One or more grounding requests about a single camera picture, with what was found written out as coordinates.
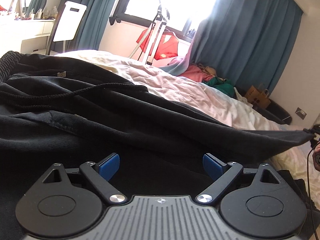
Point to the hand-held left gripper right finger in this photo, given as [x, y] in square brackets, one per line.
[212, 166]

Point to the lilac sheer cloth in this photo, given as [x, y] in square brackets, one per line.
[178, 66]

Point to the black pants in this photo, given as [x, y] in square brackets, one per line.
[100, 120]

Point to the brown paper bag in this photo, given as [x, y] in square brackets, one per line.
[257, 97]

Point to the red garment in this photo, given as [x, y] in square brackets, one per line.
[167, 47]

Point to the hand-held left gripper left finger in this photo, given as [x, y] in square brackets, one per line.
[108, 166]

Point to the wall outlet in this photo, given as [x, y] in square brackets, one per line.
[301, 113]

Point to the green cloth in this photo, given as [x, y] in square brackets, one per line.
[221, 86]

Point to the white dressing table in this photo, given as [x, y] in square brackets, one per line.
[27, 33]

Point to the row of cosmetic bottles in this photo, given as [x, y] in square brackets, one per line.
[42, 13]

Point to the white garment steamer stand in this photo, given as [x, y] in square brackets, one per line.
[156, 37]

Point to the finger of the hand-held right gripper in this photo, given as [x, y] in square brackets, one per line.
[311, 131]

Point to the white chair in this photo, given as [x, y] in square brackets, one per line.
[70, 22]

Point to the beige cloth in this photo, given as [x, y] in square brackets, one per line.
[208, 70]

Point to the dark framed window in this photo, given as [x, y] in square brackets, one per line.
[175, 0]

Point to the pink cloth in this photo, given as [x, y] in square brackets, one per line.
[193, 73]

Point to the white cloth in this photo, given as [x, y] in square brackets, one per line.
[243, 97]

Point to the teal curtain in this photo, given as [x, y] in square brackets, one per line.
[97, 15]
[250, 37]

